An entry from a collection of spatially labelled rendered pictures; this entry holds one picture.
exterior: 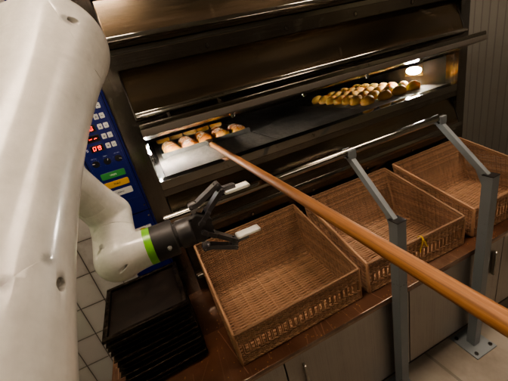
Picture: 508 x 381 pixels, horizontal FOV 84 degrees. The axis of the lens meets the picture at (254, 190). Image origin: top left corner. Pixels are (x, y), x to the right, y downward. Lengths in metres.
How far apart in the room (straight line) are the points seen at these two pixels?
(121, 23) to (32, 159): 1.00
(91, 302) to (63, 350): 1.30
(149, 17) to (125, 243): 0.84
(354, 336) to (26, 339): 1.23
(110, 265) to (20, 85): 0.47
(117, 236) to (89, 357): 1.05
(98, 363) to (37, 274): 1.53
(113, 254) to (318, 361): 0.90
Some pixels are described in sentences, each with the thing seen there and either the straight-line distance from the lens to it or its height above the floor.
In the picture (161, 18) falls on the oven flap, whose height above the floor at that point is 1.77.
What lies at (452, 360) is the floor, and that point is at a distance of 1.93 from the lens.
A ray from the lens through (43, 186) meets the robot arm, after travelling 0.27.
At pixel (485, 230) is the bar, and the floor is 0.71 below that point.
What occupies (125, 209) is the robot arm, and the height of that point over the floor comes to 1.28.
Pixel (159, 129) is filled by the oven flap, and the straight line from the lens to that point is 1.09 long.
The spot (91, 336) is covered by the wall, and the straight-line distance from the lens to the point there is 1.64.
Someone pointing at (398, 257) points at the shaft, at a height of 1.20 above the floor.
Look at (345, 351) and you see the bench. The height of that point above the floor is 0.42.
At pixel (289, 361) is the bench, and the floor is 0.54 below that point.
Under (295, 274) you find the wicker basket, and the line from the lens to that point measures 1.45.
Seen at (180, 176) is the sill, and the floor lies 1.18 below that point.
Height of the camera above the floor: 1.53
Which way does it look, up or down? 23 degrees down
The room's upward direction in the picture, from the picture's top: 14 degrees counter-clockwise
